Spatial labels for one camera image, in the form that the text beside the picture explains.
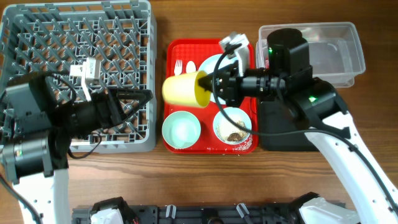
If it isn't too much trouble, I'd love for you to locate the grey dishwasher rack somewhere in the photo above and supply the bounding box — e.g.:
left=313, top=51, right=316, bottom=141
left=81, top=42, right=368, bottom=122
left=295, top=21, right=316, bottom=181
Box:
left=1, top=1, right=157, bottom=154

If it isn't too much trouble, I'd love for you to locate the light blue plate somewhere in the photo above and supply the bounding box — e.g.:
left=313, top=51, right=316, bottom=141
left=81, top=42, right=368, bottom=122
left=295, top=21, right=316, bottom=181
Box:
left=197, top=54, right=240, bottom=105

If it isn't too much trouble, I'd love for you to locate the yellow plastic cup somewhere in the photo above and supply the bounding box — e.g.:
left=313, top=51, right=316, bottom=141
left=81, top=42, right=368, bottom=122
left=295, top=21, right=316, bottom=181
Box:
left=162, top=71, right=211, bottom=108

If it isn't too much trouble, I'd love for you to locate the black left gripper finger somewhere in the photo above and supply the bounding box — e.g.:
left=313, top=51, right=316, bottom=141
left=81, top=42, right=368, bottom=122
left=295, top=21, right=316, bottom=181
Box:
left=116, top=88, right=153, bottom=100
left=116, top=100, right=149, bottom=126

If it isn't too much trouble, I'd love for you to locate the clear plastic waste bin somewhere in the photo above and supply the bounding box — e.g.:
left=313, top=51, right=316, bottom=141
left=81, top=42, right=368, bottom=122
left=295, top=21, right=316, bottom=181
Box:
left=256, top=22, right=366, bottom=88

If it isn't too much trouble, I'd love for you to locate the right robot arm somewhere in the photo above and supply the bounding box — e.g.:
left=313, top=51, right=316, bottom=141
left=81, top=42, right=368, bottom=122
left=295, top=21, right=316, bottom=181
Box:
left=198, top=28, right=397, bottom=223

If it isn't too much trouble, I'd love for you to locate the light blue bowl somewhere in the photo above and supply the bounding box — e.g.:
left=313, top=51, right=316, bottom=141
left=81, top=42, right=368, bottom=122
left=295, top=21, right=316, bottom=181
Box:
left=213, top=107, right=252, bottom=145

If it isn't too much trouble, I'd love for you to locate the red plastic tray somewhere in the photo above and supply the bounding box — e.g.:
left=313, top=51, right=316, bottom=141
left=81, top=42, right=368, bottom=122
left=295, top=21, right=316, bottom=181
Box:
left=163, top=39, right=259, bottom=154

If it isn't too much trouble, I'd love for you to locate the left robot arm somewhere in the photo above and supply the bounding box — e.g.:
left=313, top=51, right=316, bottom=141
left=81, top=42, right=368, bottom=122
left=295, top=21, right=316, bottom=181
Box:
left=1, top=71, right=153, bottom=223

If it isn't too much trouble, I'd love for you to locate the mint green bowl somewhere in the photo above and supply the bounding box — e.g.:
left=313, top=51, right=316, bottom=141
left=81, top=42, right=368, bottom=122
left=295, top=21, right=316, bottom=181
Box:
left=162, top=111, right=201, bottom=149

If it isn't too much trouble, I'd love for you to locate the leftover rice and food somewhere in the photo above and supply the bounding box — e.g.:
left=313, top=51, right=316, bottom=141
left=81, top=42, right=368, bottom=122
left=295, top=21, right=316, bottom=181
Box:
left=216, top=116, right=249, bottom=144

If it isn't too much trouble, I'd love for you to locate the white plastic fork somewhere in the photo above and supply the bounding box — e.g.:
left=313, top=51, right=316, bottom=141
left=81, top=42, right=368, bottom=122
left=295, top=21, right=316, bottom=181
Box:
left=174, top=60, right=183, bottom=76

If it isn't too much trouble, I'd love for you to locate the spilled rice on tray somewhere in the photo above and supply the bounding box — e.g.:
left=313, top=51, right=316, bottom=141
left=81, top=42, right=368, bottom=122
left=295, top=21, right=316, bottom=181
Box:
left=232, top=136, right=253, bottom=152

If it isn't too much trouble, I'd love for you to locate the black waste tray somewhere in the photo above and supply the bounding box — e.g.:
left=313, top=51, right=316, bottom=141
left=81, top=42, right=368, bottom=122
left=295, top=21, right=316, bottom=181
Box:
left=257, top=93, right=318, bottom=152

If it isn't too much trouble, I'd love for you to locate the white plastic spoon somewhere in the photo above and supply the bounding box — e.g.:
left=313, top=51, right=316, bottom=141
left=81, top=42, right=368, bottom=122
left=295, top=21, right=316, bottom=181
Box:
left=186, top=61, right=197, bottom=73

